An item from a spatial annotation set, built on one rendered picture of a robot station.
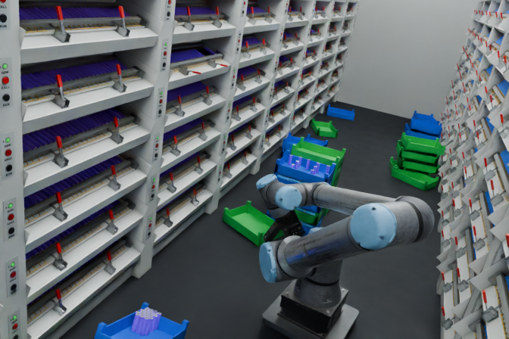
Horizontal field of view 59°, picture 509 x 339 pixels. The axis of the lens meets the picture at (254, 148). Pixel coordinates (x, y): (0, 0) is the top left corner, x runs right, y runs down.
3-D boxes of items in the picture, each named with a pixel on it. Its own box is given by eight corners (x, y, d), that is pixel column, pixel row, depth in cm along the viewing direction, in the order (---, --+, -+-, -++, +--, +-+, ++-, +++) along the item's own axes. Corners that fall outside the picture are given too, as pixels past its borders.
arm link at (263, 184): (260, 187, 175) (250, 181, 184) (273, 213, 179) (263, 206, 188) (279, 174, 178) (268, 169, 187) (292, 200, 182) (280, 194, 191)
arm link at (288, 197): (307, 185, 169) (291, 179, 180) (280, 188, 164) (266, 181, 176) (307, 210, 170) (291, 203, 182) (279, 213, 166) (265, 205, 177)
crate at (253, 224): (283, 235, 254) (285, 223, 251) (257, 246, 240) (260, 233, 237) (247, 212, 273) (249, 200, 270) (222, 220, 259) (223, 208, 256)
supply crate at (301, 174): (333, 175, 263) (336, 163, 260) (325, 188, 245) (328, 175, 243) (285, 161, 272) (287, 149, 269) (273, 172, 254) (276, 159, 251)
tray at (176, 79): (227, 72, 234) (235, 56, 230) (163, 91, 180) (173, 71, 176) (197, 51, 237) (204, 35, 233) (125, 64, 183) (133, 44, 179)
